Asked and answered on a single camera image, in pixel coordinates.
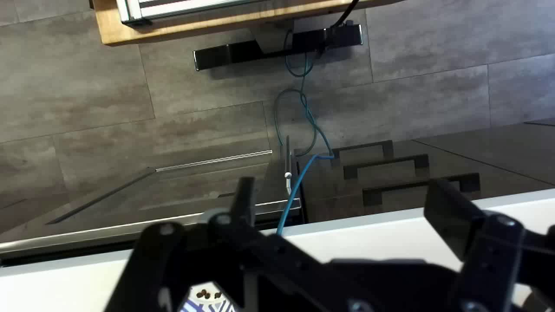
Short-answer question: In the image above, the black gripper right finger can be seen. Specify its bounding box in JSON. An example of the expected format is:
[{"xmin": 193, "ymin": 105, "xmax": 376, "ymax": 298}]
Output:
[{"xmin": 422, "ymin": 178, "xmax": 555, "ymax": 312}]

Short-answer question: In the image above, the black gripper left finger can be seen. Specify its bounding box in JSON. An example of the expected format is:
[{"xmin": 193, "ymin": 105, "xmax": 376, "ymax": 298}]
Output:
[{"xmin": 102, "ymin": 175, "xmax": 330, "ymax": 312}]

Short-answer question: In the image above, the metal drawer handle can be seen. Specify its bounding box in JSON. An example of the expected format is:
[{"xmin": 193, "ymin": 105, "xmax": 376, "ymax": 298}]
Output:
[
  {"xmin": 330, "ymin": 138, "xmax": 395, "ymax": 166},
  {"xmin": 341, "ymin": 152, "xmax": 429, "ymax": 180}
]

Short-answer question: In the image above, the blue cable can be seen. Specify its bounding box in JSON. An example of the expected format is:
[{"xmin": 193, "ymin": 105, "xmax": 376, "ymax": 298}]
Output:
[{"xmin": 270, "ymin": 45, "xmax": 337, "ymax": 239}]

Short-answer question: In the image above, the thin grey cable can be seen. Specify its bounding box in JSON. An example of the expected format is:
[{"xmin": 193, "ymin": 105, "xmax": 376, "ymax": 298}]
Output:
[{"xmin": 280, "ymin": 135, "xmax": 294, "ymax": 196}]

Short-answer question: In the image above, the silver metal frame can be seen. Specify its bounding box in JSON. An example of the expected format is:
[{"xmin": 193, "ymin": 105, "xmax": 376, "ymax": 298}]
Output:
[{"xmin": 114, "ymin": 0, "xmax": 258, "ymax": 27}]

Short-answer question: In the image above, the thick black cable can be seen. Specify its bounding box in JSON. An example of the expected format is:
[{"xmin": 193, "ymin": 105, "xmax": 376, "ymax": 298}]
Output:
[{"xmin": 329, "ymin": 0, "xmax": 360, "ymax": 31}]

